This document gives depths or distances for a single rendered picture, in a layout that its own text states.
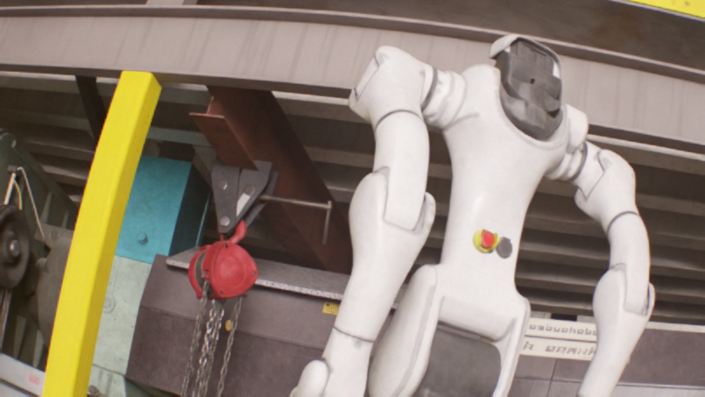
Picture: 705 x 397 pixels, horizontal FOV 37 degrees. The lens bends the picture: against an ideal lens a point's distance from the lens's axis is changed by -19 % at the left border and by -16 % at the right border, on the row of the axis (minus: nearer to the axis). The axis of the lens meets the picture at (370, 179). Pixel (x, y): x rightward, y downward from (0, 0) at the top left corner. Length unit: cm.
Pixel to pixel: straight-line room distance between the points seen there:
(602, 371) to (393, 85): 58
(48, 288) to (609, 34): 207
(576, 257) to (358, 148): 87
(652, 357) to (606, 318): 156
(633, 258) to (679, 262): 206
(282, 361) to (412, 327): 174
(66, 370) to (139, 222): 131
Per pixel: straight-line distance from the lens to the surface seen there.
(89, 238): 284
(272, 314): 366
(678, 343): 349
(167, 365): 371
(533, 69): 204
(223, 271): 313
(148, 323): 377
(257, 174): 325
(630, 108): 273
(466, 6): 301
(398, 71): 191
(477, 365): 191
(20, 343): 408
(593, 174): 213
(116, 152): 290
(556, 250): 403
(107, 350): 386
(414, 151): 176
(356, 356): 171
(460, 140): 201
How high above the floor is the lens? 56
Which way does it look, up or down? 20 degrees up
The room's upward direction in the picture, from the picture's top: 14 degrees clockwise
